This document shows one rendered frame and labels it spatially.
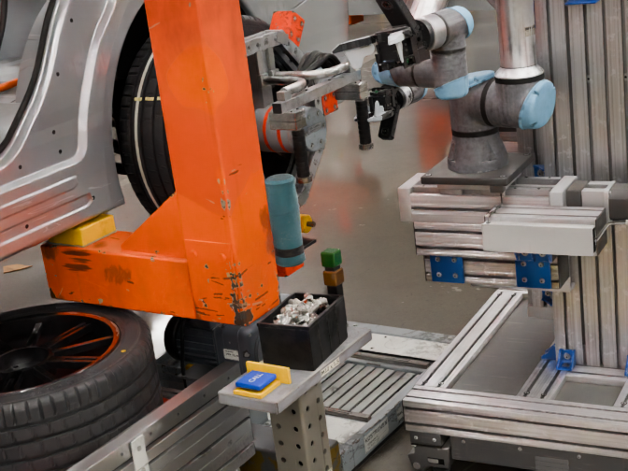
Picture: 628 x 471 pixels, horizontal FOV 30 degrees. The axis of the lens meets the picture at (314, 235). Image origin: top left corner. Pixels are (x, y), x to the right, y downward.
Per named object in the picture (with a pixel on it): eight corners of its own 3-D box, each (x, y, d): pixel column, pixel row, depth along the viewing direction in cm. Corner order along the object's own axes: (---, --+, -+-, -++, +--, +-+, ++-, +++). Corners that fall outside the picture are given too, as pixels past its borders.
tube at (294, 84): (264, 86, 340) (259, 49, 336) (320, 86, 329) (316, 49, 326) (228, 101, 326) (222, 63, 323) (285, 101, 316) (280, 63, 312)
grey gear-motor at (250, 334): (188, 389, 363) (169, 284, 352) (300, 410, 340) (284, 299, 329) (149, 415, 349) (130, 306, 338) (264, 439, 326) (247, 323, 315)
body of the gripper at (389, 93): (363, 92, 353) (382, 82, 362) (365, 119, 356) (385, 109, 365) (385, 92, 349) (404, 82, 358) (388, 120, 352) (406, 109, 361)
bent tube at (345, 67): (302, 71, 355) (297, 36, 352) (356, 71, 345) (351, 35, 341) (268, 84, 341) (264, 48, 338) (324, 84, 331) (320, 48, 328)
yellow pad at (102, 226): (81, 227, 331) (78, 210, 330) (118, 231, 324) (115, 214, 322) (47, 244, 321) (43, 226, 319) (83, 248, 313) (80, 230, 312)
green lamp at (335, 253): (329, 262, 297) (327, 247, 296) (343, 263, 295) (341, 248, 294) (321, 267, 294) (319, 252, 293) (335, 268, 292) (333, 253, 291)
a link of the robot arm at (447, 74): (435, 91, 266) (431, 43, 262) (477, 93, 259) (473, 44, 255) (415, 99, 260) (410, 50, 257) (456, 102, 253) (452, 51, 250)
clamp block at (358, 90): (343, 96, 351) (341, 78, 349) (369, 96, 346) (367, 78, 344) (335, 100, 347) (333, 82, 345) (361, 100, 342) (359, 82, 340)
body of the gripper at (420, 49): (404, 69, 237) (438, 56, 245) (395, 27, 235) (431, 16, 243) (376, 73, 242) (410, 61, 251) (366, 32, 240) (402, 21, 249)
